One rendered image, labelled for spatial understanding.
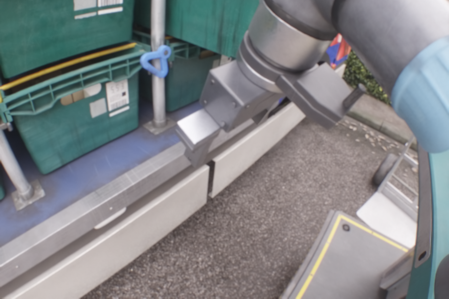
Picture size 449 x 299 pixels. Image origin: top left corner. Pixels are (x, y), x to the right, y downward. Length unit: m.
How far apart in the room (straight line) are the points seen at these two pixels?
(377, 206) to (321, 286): 0.98
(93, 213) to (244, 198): 0.99
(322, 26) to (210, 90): 0.12
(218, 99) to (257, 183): 1.31
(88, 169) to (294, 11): 0.61
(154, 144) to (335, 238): 0.75
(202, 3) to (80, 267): 0.75
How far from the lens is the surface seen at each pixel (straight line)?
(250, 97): 0.22
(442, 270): 0.36
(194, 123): 0.25
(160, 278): 1.17
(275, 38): 0.20
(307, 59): 0.22
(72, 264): 0.71
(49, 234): 0.59
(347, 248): 1.02
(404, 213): 1.88
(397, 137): 2.67
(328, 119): 0.22
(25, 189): 0.66
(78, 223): 0.60
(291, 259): 1.28
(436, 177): 0.54
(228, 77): 0.23
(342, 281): 0.95
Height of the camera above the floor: 1.09
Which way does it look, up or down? 35 degrees down
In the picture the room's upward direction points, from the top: 7 degrees clockwise
